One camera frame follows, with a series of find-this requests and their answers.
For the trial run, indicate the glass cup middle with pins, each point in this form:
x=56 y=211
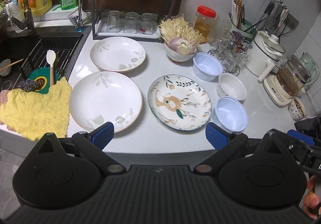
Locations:
x=131 y=23

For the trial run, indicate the enoki mushroom bunch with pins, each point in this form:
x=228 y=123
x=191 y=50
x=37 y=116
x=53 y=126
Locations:
x=179 y=28

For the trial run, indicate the chopstick holder with utensils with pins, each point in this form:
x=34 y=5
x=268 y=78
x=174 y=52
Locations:
x=239 y=23

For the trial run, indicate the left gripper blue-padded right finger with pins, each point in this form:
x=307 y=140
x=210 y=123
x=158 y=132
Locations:
x=227 y=147

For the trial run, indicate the bowl with onion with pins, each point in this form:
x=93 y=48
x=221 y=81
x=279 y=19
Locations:
x=177 y=57

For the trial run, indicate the blue plastic bowl near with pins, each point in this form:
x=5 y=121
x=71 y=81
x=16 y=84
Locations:
x=230 y=115

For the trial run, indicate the green sunflower coaster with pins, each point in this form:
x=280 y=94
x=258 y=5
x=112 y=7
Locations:
x=42 y=77

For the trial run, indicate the white plate far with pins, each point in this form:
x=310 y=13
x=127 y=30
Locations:
x=117 y=54

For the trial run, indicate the glass cup left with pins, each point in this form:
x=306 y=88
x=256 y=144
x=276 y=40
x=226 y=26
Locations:
x=113 y=22

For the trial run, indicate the large white plate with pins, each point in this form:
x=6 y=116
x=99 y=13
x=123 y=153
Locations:
x=105 y=97

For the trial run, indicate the wire glass holder rack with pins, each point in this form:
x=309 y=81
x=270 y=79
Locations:
x=231 y=51

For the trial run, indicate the yellow dish cloth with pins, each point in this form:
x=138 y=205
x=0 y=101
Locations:
x=32 y=114

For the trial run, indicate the white ceramic bowl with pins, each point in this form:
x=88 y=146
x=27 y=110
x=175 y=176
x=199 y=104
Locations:
x=230 y=85

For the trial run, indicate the blue plastic bowl far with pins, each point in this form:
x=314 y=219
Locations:
x=206 y=67

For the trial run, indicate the glass cup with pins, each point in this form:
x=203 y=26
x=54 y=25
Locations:
x=113 y=22
x=148 y=24
x=131 y=23

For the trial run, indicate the white electric pot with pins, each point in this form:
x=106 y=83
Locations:
x=264 y=54

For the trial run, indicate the person's right hand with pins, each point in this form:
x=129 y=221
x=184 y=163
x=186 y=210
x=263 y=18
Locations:
x=311 y=201

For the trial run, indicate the glass cup right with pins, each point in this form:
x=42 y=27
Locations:
x=148 y=24

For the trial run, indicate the red-lidded plastic jar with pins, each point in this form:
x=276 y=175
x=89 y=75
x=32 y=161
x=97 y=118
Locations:
x=205 y=18

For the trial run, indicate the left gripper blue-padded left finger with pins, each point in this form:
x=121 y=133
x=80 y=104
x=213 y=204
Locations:
x=91 y=147

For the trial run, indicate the blue plastic bowl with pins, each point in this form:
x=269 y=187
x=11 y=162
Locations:
x=206 y=67
x=230 y=115

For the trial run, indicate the floral patterned plate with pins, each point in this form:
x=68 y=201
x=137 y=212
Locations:
x=179 y=102

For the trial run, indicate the black sink drain rack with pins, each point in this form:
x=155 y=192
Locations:
x=64 y=46

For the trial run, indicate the glass kettle on base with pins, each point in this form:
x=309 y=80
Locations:
x=291 y=79

